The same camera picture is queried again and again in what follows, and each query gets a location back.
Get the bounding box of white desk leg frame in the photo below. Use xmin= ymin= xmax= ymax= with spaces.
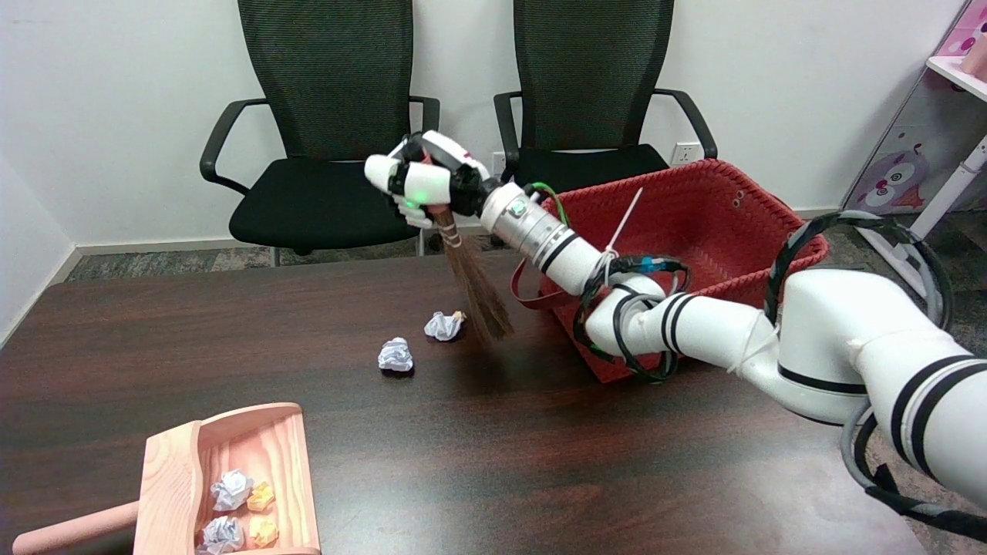
xmin=851 ymin=135 xmax=987 ymax=313

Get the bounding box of white paper ball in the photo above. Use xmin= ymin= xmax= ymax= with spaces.
xmin=377 ymin=337 xmax=415 ymax=373
xmin=210 ymin=469 xmax=254 ymax=512
xmin=424 ymin=311 xmax=463 ymax=342
xmin=199 ymin=516 xmax=245 ymax=554

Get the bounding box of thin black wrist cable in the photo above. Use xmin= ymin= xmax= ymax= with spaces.
xmin=571 ymin=254 xmax=692 ymax=384

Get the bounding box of pink cartoon children desk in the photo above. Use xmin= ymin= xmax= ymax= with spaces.
xmin=840 ymin=0 xmax=987 ymax=218

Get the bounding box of thick black cable loop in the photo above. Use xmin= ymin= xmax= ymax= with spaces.
xmin=763 ymin=210 xmax=987 ymax=540

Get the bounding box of black mesh office chair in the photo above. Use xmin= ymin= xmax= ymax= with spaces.
xmin=492 ymin=0 xmax=719 ymax=249
xmin=200 ymin=0 xmax=448 ymax=267

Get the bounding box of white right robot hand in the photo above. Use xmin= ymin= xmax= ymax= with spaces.
xmin=364 ymin=129 xmax=502 ymax=230

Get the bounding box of white zip tie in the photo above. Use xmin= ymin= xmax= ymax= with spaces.
xmin=601 ymin=187 xmax=645 ymax=286

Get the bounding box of pink cup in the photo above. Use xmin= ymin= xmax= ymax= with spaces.
xmin=960 ymin=35 xmax=987 ymax=82

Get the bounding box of red woven basket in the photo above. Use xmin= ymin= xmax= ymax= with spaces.
xmin=510 ymin=159 xmax=830 ymax=384

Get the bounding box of wooden dustpan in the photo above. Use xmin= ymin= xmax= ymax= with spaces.
xmin=12 ymin=402 xmax=321 ymax=555

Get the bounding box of brown straw hand broom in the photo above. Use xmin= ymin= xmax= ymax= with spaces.
xmin=428 ymin=204 xmax=515 ymax=344

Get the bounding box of green wire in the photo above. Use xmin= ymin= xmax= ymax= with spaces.
xmin=528 ymin=183 xmax=571 ymax=228

